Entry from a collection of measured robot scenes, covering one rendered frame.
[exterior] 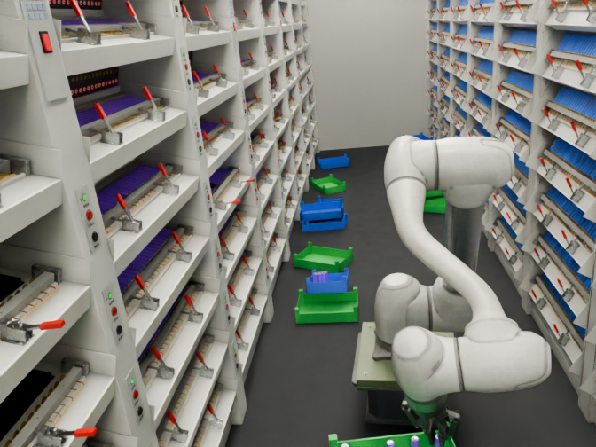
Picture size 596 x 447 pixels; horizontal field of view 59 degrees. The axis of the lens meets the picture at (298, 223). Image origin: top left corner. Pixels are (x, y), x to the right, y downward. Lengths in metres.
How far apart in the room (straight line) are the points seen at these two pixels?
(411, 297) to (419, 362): 0.78
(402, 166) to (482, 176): 0.20
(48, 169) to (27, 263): 0.19
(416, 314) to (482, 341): 0.76
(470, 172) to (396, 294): 0.57
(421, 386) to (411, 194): 0.47
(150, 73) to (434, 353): 1.09
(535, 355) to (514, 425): 1.02
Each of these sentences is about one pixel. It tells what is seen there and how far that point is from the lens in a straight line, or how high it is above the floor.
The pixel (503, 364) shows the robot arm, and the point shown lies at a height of 0.75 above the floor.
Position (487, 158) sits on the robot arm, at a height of 1.00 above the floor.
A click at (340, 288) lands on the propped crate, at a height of 0.11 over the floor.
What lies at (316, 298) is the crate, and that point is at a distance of 2.74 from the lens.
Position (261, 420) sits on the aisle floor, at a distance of 2.08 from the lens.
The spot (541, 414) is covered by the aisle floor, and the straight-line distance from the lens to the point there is 2.13.
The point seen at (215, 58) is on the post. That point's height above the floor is 1.26.
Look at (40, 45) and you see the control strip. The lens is 0.97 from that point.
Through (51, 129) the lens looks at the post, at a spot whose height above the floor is 1.24.
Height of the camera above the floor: 1.36
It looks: 21 degrees down
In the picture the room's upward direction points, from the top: 6 degrees counter-clockwise
